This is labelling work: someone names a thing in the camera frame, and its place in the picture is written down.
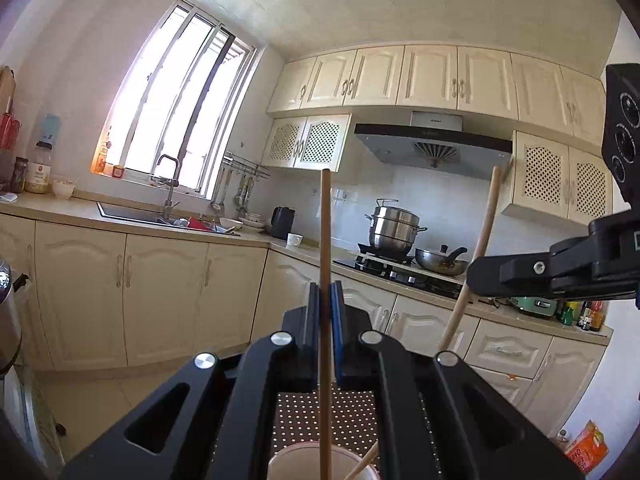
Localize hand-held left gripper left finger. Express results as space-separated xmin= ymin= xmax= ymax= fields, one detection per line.
xmin=60 ymin=282 xmax=320 ymax=480

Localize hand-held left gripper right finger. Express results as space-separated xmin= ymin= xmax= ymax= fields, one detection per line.
xmin=331 ymin=281 xmax=587 ymax=480

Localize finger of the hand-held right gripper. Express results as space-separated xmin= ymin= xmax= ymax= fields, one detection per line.
xmin=467 ymin=235 xmax=640 ymax=306

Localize wooden chopstick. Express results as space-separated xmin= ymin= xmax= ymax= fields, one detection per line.
xmin=320 ymin=169 xmax=332 ymax=480
xmin=344 ymin=441 xmax=381 ymax=480
xmin=437 ymin=166 xmax=502 ymax=353

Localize pink cup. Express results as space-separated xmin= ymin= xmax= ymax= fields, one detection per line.
xmin=267 ymin=440 xmax=382 ymax=480

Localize green appliance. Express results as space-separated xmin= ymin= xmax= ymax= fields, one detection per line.
xmin=510 ymin=296 xmax=559 ymax=319

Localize row of condiment bottles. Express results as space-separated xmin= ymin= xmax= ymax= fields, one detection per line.
xmin=556 ymin=300 xmax=607 ymax=333

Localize steel wok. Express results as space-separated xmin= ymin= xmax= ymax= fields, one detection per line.
xmin=415 ymin=244 xmax=469 ymax=277

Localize black gas stove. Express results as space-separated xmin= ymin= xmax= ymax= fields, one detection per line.
xmin=332 ymin=242 xmax=465 ymax=302

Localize round polka dot table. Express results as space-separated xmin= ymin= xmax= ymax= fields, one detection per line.
xmin=272 ymin=387 xmax=442 ymax=480

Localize large lattice door cabinet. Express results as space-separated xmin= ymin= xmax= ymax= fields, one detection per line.
xmin=501 ymin=130 xmax=615 ymax=227

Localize black electric kettle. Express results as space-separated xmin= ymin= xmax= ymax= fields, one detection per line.
xmin=270 ymin=206 xmax=296 ymax=241

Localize steel steamer pot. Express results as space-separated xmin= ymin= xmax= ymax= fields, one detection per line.
xmin=364 ymin=198 xmax=429 ymax=257

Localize cream lower cabinets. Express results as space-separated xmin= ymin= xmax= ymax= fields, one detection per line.
xmin=0 ymin=212 xmax=615 ymax=436

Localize cream cabinets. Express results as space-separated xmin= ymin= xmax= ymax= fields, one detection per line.
xmin=0 ymin=212 xmax=615 ymax=436
xmin=266 ymin=45 xmax=608 ymax=136

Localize range hood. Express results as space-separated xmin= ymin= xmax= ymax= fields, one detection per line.
xmin=353 ymin=111 xmax=514 ymax=182

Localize small lattice door cabinet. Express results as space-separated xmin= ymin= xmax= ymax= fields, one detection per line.
xmin=261 ymin=114 xmax=352 ymax=173

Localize steel faucet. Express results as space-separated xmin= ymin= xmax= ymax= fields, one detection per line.
xmin=151 ymin=154 xmax=182 ymax=222

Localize orange bag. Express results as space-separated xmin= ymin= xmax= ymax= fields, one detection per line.
xmin=565 ymin=420 xmax=611 ymax=474

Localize cream upper cabinets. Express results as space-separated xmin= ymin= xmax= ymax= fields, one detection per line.
xmin=266 ymin=45 xmax=608 ymax=136

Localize steel sink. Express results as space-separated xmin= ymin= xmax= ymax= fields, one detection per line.
xmin=96 ymin=201 xmax=242 ymax=237

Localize kitchen window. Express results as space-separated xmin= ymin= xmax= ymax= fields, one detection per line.
xmin=92 ymin=2 xmax=259 ymax=202

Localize orange bottle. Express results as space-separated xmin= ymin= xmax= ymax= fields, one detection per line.
xmin=95 ymin=140 xmax=112 ymax=177

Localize grey rice cooker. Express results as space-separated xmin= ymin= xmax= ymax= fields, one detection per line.
xmin=0 ymin=257 xmax=24 ymax=378

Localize white label jar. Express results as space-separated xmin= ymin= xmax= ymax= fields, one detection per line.
xmin=23 ymin=141 xmax=54 ymax=195

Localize blue carton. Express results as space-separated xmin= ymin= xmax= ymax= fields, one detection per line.
xmin=40 ymin=114 xmax=62 ymax=147

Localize dark jar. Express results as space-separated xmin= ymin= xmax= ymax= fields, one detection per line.
xmin=11 ymin=156 xmax=29 ymax=195

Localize wooden cutting board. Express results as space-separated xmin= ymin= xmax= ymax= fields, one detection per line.
xmin=0 ymin=65 xmax=17 ymax=117

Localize utensil rail with hanging utensils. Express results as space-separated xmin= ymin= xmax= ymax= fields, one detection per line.
xmin=210 ymin=151 xmax=272 ymax=212

